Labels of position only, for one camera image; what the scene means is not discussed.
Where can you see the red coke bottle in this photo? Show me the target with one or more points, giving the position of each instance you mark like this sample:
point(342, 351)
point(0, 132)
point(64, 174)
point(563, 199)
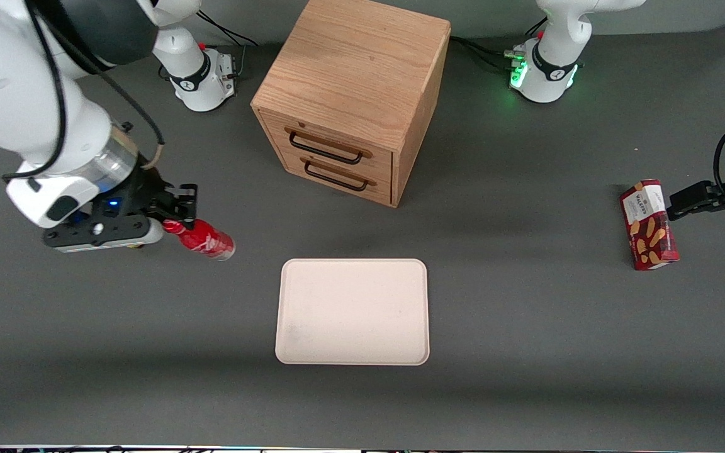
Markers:
point(208, 242)

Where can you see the red biscuit box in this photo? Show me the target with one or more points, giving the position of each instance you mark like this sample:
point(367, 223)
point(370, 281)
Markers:
point(649, 239)

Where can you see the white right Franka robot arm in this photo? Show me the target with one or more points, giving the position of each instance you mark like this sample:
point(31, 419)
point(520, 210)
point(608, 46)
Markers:
point(22, 113)

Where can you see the beige rectangular tray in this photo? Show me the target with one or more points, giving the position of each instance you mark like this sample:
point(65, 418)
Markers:
point(362, 314)

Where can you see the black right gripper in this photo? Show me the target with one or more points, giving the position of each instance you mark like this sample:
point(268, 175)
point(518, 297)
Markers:
point(143, 190)

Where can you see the dark grey table mat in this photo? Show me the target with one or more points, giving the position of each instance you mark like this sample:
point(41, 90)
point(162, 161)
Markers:
point(526, 346)

